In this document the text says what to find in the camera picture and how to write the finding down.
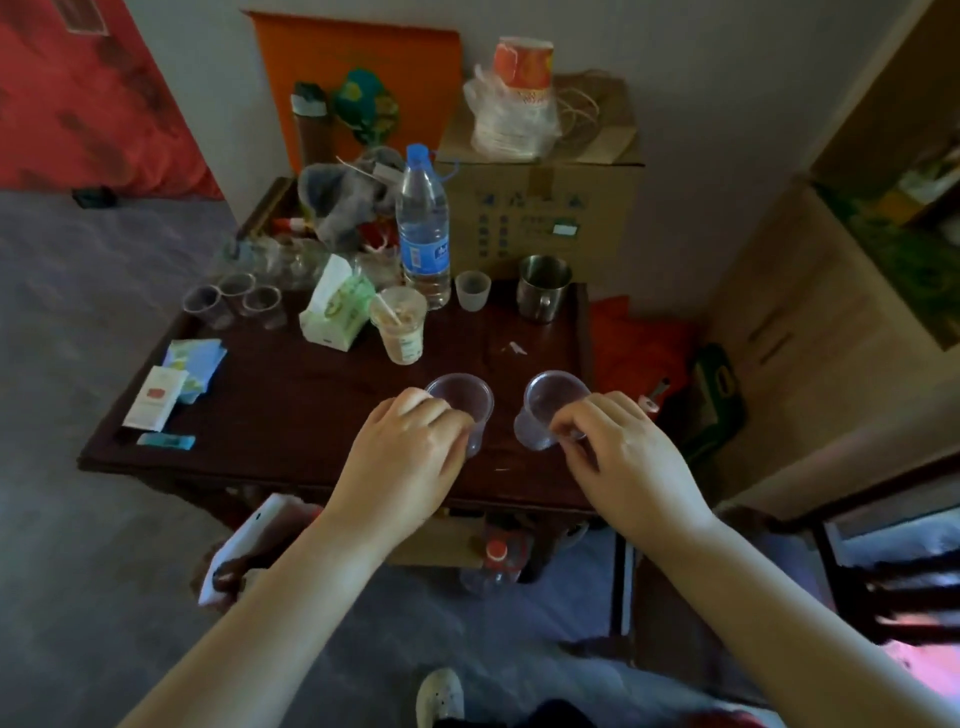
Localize person's left hand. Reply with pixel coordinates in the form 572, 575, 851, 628
318, 387, 475, 553

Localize person's right hand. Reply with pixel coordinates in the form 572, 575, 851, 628
549, 391, 718, 556

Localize person's right forearm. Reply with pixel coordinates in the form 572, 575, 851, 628
648, 517, 960, 728

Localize person's left forearm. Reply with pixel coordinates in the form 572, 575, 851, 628
116, 513, 399, 728

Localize beige lidded drink cup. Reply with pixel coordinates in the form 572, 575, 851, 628
368, 284, 429, 367

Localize small frosted plastic cup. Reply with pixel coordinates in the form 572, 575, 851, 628
455, 269, 493, 313

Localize person's white left shoe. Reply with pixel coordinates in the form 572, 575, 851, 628
416, 667, 466, 728

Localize person's black trousers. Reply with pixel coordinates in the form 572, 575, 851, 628
517, 697, 601, 728

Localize small cardboard box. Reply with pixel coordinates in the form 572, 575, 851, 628
389, 509, 489, 568

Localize green black bag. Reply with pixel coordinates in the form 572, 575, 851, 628
674, 343, 748, 463

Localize black metal stand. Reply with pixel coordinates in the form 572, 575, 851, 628
558, 524, 639, 665

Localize dark wooden table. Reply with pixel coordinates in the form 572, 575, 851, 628
78, 281, 601, 519

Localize orange red bag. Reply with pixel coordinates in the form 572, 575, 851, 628
588, 296, 695, 406

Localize clear bottle with red cap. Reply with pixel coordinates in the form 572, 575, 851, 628
461, 536, 526, 598

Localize white paper bag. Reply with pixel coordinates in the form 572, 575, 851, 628
196, 492, 324, 613

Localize green white tissue pack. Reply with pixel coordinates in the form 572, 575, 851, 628
298, 253, 376, 354

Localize stainless steel mug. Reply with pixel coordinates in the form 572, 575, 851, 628
515, 254, 575, 324

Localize light wooden drawer chest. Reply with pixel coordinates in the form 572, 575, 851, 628
704, 179, 960, 519

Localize dark wooden chair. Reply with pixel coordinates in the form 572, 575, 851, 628
809, 449, 960, 650

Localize blue green paper packets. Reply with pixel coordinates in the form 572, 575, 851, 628
161, 338, 228, 405

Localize clear plastic package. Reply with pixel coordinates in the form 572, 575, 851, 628
217, 232, 331, 294

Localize clear water bottle blue cap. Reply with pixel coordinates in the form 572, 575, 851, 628
395, 143, 460, 310

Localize white packet with red print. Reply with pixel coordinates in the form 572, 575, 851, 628
122, 365, 189, 433

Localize red cloth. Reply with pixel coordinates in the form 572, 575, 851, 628
674, 708, 766, 728

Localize brown cardboard box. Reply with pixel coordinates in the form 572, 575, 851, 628
434, 71, 646, 286

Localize woven wooden basket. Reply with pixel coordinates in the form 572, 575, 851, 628
236, 176, 303, 241

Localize green patterned bag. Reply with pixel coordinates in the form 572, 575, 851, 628
817, 183, 960, 348

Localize brown tube with green top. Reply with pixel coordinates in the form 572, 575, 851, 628
290, 80, 335, 174

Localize green yellow toy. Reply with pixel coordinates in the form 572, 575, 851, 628
331, 68, 401, 148

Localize orange board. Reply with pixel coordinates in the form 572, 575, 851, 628
243, 8, 464, 178

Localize red blanket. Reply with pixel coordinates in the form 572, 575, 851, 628
0, 0, 225, 200

